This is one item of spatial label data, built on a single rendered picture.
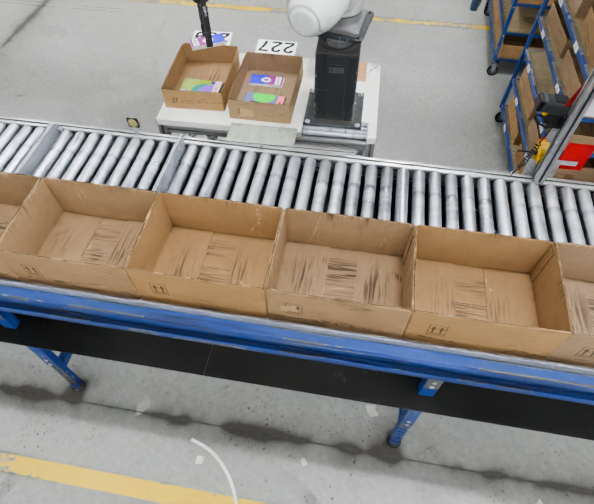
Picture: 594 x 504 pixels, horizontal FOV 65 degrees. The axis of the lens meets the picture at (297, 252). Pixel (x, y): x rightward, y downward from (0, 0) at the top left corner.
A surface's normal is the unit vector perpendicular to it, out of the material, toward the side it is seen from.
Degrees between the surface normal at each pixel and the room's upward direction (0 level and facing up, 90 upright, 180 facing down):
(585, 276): 89
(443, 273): 2
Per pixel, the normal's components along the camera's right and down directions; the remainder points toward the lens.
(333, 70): -0.15, 0.80
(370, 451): 0.00, -0.58
